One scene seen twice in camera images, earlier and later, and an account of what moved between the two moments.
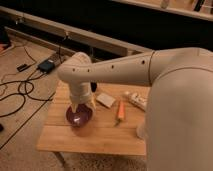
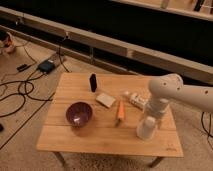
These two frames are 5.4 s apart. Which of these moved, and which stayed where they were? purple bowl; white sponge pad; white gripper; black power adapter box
Moved: white gripper
Stayed: purple bowl; black power adapter box; white sponge pad
